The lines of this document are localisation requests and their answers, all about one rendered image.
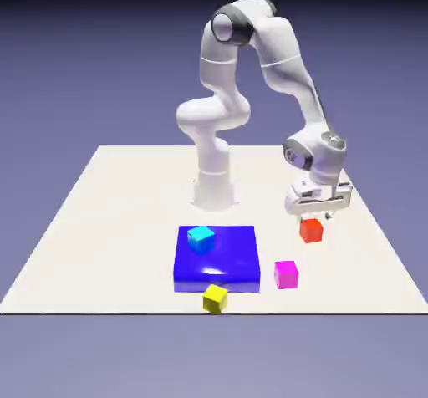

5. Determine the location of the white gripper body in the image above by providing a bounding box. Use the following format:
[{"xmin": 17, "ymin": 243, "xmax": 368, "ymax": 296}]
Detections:
[{"xmin": 283, "ymin": 191, "xmax": 353, "ymax": 219}]

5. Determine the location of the large blue box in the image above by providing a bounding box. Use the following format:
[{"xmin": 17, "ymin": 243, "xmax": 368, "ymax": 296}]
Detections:
[{"xmin": 173, "ymin": 225, "xmax": 262, "ymax": 294}]

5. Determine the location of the small magenta cube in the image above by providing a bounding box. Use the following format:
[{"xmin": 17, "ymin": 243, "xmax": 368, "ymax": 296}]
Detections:
[{"xmin": 273, "ymin": 260, "xmax": 299, "ymax": 290}]

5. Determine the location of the small red cube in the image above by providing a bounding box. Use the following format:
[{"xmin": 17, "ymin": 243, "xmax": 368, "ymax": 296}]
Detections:
[{"xmin": 299, "ymin": 217, "xmax": 324, "ymax": 244}]

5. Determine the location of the small cyan cube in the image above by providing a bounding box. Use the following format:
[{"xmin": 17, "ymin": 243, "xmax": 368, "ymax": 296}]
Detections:
[{"xmin": 186, "ymin": 225, "xmax": 216, "ymax": 255}]

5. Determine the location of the small yellow cube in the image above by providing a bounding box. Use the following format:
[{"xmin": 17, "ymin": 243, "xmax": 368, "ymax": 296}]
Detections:
[{"xmin": 202, "ymin": 283, "xmax": 229, "ymax": 315}]

